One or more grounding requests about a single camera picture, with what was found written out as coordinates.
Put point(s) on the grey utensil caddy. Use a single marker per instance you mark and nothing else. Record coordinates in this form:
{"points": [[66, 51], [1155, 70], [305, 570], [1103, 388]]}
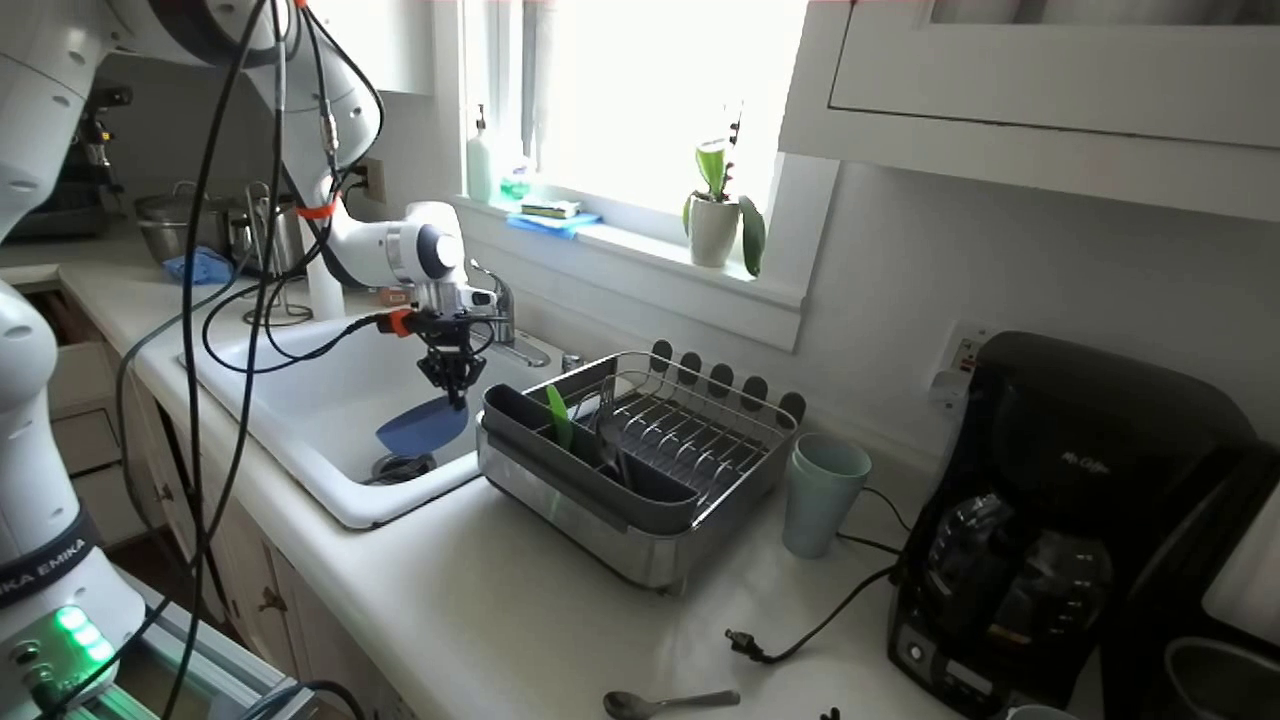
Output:
{"points": [[583, 466]]}

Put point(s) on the wall power outlet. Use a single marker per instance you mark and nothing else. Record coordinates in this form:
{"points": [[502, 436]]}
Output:
{"points": [[956, 361]]}

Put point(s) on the blue bowl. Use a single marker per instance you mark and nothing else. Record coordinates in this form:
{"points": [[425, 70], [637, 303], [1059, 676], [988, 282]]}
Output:
{"points": [[420, 430]]}

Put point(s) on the black coffee maker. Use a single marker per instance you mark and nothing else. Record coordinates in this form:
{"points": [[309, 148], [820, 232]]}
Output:
{"points": [[1064, 479]]}

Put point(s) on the light green cup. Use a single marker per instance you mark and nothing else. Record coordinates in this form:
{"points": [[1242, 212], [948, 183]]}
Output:
{"points": [[820, 482]]}

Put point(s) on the white window frame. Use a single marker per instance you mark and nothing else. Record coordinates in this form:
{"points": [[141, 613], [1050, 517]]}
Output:
{"points": [[600, 102]]}

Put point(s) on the green soap pump bottle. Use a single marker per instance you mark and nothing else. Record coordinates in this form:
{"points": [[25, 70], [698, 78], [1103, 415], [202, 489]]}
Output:
{"points": [[477, 158]]}

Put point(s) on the white sink basin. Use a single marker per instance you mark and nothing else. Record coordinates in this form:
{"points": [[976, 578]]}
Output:
{"points": [[316, 399]]}

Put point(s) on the dish sponge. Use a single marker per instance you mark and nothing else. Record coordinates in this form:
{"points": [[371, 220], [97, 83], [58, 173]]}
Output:
{"points": [[548, 209]]}

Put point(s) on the steel dish rack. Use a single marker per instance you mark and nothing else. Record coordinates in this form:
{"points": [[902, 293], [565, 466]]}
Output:
{"points": [[651, 463]]}

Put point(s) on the white potted plant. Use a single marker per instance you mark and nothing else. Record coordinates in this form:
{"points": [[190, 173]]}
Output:
{"points": [[713, 216]]}

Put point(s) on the white wall cabinet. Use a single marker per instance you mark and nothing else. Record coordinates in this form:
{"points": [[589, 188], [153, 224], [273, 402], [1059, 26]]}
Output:
{"points": [[1150, 102]]}

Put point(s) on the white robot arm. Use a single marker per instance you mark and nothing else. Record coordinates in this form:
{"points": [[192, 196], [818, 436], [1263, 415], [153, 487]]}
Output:
{"points": [[66, 613]]}

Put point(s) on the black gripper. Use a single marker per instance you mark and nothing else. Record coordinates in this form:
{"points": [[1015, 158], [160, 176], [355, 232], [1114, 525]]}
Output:
{"points": [[453, 361]]}

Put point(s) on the metal spoon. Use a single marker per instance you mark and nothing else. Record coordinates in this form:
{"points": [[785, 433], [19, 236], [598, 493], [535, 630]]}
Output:
{"points": [[631, 706]]}

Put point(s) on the chrome sink faucet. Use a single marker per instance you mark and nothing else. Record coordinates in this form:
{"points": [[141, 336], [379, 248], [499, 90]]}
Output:
{"points": [[492, 297]]}

